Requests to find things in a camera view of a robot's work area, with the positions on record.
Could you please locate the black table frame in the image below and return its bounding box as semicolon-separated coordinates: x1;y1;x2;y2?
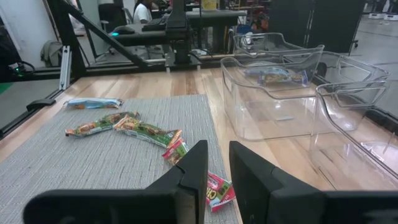
0;0;224;138

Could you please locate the black office chair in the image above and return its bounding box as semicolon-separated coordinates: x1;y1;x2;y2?
98;2;129;32

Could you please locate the tall black cabinet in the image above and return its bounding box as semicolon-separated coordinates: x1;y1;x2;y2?
269;0;366;54

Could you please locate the dark office desk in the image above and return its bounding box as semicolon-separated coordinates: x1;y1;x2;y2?
185;8;248;54

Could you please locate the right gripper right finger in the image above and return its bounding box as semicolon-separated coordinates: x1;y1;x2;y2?
229;141;398;224

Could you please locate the orange blue green granola bar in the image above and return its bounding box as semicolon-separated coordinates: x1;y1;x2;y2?
65;111;141;138

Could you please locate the black device with cyan light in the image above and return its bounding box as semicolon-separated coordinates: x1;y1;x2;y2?
109;25;138;37

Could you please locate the silver aluminium extrusion bar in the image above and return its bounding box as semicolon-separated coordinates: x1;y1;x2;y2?
58;45;73;91

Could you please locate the red green chewy bar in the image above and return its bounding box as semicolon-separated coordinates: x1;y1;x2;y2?
161;138;236;213

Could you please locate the person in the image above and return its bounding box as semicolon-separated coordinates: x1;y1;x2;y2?
132;0;160;25

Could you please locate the grey jacket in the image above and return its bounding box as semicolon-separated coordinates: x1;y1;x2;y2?
40;39;63;68

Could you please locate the clear plastic bin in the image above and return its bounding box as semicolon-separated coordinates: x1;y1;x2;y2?
220;44;391;142
233;32;307;63
308;80;398;192

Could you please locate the grey woven placemat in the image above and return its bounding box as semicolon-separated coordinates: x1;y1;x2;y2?
0;94;241;224

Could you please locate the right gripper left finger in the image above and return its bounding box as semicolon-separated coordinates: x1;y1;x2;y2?
23;139;209;224

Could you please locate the yellow container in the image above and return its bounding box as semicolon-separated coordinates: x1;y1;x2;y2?
201;0;218;11

